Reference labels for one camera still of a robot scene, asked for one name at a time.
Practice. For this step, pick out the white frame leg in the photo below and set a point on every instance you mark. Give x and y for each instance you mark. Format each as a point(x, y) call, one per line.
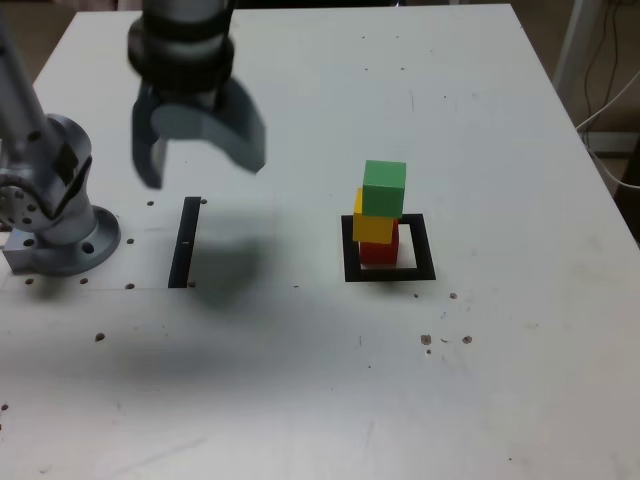
point(570, 50)

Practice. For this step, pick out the red cube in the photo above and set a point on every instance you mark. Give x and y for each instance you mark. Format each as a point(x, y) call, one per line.
point(380, 252)

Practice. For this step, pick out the grey box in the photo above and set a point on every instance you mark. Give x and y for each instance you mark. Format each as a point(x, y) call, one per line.
point(615, 141)

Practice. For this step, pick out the black tape strip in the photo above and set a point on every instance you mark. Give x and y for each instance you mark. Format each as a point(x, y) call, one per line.
point(182, 250)

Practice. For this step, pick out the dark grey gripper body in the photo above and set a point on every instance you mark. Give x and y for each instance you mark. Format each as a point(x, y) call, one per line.
point(185, 99)

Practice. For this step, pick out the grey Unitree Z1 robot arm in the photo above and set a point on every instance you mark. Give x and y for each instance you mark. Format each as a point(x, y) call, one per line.
point(50, 150)

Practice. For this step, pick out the green cube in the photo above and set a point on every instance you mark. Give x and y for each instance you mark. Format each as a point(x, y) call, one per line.
point(384, 195)

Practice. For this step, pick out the yellow cube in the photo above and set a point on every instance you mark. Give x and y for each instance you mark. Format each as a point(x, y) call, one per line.
point(372, 230)

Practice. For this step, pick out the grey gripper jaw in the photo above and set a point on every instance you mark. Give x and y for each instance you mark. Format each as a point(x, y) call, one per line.
point(145, 160)
point(240, 135)

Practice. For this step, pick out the black tape square outline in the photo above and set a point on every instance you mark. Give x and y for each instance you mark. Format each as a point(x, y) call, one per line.
point(425, 250)

